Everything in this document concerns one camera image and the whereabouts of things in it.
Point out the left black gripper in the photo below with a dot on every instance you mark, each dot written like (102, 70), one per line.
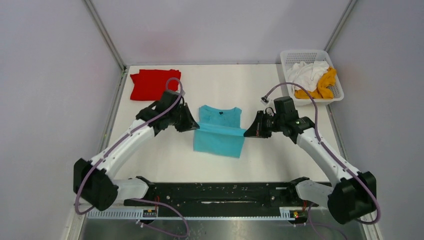
(189, 124)

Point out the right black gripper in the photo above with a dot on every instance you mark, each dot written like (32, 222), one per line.
(263, 123)

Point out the teal t-shirt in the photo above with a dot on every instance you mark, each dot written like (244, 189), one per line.
(219, 132)

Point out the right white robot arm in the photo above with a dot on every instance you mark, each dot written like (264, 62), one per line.
(339, 172)

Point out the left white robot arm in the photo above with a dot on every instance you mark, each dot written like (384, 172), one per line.
(94, 179)

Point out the folded red t-shirt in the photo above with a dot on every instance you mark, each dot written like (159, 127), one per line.
(149, 84)

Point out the white crumpled t-shirt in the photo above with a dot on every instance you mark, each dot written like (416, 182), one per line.
(312, 71)

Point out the yellow crumpled t-shirt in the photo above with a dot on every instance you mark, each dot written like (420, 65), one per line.
(320, 89)

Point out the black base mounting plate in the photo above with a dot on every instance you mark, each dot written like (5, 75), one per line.
(265, 194)

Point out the white plastic laundry basket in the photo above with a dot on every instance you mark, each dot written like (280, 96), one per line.
(299, 94)

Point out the white slotted cable duct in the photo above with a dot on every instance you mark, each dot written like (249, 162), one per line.
(163, 213)

